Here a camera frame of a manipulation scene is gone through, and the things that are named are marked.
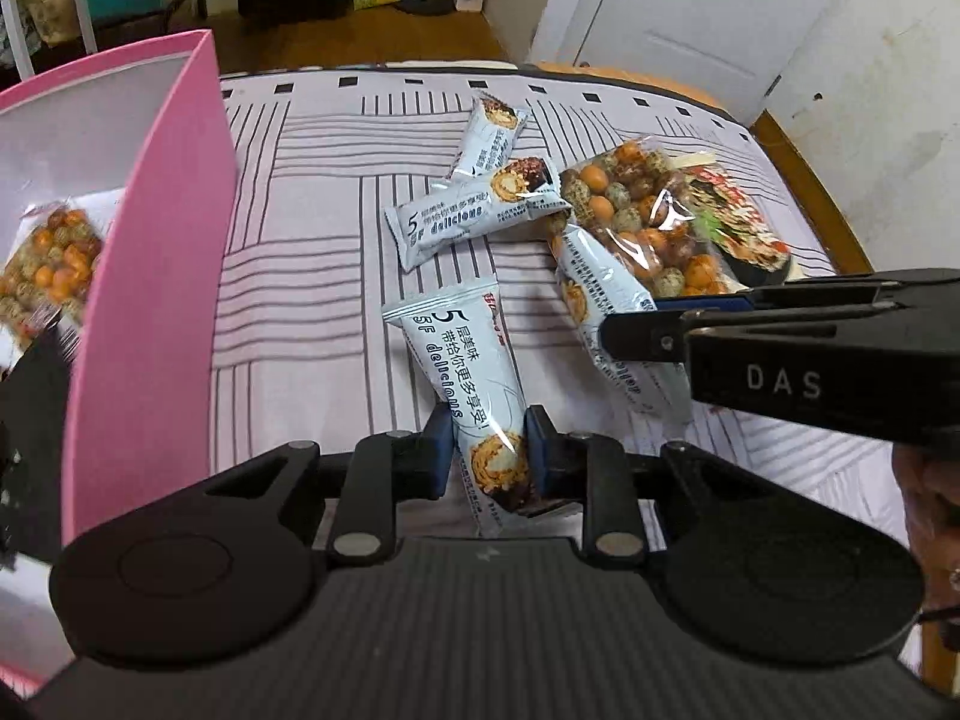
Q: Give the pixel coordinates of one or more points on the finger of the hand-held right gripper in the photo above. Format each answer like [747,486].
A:
[705,304]
[645,334]

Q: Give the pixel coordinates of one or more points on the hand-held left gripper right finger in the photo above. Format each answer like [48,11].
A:
[540,457]

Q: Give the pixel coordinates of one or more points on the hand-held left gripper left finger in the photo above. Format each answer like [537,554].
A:
[439,457]

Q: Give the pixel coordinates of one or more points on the light blue pastry packet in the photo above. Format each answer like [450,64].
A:
[600,277]
[487,139]
[457,221]
[465,367]

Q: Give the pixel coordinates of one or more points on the pink cardboard box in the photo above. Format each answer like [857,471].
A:
[150,277]

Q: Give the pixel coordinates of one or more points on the black packet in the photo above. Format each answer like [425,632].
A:
[34,450]

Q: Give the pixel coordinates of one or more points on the clear bag of coated peanuts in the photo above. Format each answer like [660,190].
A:
[52,270]
[637,202]

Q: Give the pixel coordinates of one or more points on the person's right hand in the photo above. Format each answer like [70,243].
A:
[934,517]

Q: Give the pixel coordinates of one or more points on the noodle packet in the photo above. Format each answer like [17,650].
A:
[735,225]

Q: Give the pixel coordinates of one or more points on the striped bedsheet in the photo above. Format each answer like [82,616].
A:
[300,277]

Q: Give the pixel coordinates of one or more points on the white door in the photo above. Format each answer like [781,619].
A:
[697,0]

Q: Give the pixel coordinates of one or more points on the dark round mat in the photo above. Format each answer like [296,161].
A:
[424,4]

